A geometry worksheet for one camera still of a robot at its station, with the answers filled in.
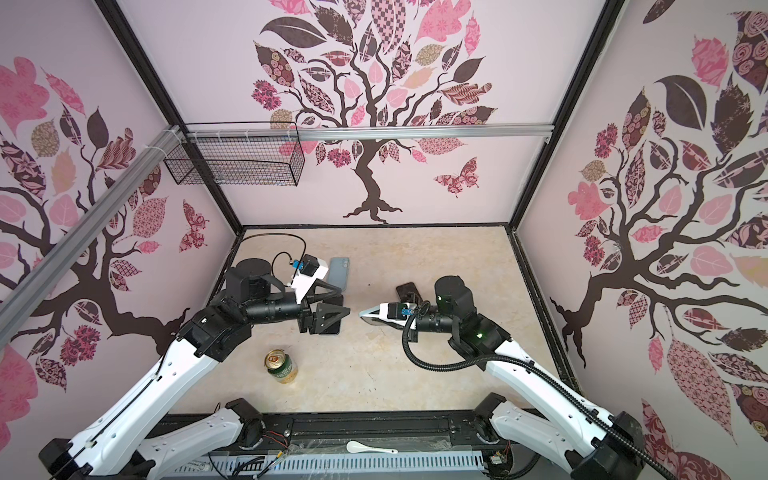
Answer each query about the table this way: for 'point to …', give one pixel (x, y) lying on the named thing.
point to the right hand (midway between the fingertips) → (378, 307)
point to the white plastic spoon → (357, 447)
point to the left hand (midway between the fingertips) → (342, 306)
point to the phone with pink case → (408, 293)
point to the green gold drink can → (281, 366)
